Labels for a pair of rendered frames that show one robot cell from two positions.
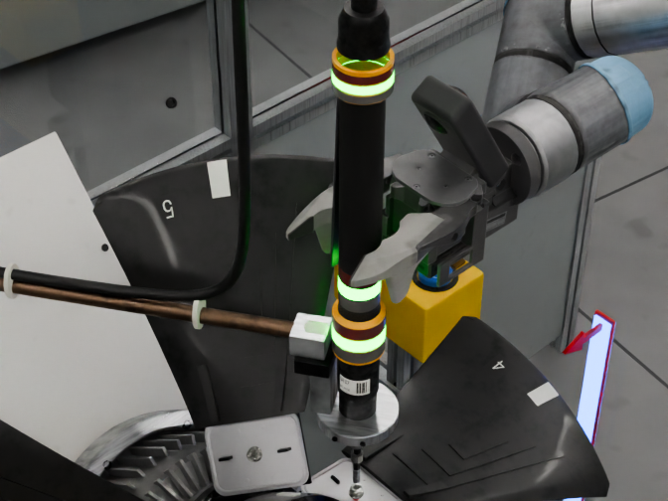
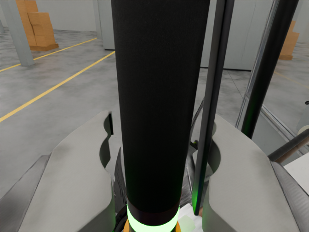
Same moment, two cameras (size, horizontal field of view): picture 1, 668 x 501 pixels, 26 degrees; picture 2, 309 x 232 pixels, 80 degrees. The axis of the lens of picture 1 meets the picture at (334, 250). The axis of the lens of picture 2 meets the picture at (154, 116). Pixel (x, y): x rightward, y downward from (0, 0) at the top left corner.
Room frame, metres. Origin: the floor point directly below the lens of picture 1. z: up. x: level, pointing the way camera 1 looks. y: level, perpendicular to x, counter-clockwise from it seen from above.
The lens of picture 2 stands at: (0.89, -0.08, 1.57)
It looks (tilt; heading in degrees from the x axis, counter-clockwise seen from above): 31 degrees down; 132
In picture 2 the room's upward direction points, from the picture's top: 2 degrees clockwise
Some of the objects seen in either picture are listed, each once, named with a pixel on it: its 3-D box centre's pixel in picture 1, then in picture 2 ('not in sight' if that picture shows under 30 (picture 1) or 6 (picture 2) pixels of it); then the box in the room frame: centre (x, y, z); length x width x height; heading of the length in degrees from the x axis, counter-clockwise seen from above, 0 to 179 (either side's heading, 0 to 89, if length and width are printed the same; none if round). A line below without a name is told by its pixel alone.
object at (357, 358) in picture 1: (358, 339); not in sight; (0.84, -0.02, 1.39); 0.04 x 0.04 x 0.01
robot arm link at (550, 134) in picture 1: (523, 148); not in sight; (0.97, -0.16, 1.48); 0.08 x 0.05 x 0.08; 42
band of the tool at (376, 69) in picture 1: (363, 74); not in sight; (0.84, -0.02, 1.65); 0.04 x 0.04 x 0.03
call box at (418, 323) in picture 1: (407, 288); not in sight; (1.30, -0.09, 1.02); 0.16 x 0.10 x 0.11; 42
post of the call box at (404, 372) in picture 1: (404, 347); not in sight; (1.30, -0.09, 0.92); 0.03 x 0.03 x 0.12; 42
